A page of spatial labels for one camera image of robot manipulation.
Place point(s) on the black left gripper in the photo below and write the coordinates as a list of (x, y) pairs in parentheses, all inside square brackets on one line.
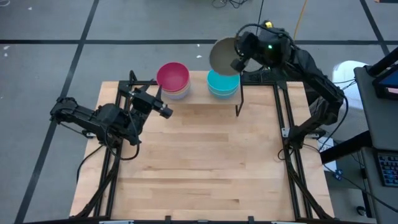
[(144, 102)]

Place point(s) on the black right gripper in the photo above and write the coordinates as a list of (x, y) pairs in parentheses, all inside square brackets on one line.
[(270, 46)]

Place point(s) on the grey olive bowl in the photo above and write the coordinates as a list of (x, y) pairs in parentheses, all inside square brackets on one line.
[(222, 56)]

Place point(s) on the teal green bowl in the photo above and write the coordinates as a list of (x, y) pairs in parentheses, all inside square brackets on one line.
[(222, 82)]

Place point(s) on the magenta bowl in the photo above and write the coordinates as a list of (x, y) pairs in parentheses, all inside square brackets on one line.
[(172, 76)]

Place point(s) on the periwinkle purple bowl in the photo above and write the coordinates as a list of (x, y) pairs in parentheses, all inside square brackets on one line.
[(176, 97)]

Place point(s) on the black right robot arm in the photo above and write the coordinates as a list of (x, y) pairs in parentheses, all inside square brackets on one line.
[(320, 84)]

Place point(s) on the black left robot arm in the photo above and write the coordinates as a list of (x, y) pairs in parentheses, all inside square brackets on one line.
[(93, 116)]

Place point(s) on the wooden shelf with black legs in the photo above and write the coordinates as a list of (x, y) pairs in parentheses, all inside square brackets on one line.
[(202, 98)]

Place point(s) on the black computer case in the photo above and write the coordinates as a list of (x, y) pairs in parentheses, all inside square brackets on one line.
[(264, 76)]

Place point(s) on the white paper sheet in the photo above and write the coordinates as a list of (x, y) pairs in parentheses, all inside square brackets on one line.
[(325, 144)]

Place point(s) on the black desk beam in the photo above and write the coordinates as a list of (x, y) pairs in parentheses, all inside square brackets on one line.
[(345, 149)]

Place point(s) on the black monitor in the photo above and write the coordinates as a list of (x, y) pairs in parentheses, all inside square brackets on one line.
[(385, 84)]

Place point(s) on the black keyboard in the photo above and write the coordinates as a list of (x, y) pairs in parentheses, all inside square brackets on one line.
[(388, 169)]

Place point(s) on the black caster wheel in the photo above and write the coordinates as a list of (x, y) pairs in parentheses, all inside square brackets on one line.
[(361, 211)]

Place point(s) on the grey keyboard desk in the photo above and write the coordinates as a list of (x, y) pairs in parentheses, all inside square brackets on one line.
[(385, 205)]

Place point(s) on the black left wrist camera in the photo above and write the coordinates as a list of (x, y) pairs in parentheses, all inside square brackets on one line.
[(167, 112)]

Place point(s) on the white arm base bracket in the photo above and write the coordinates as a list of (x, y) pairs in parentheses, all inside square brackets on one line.
[(285, 132)]

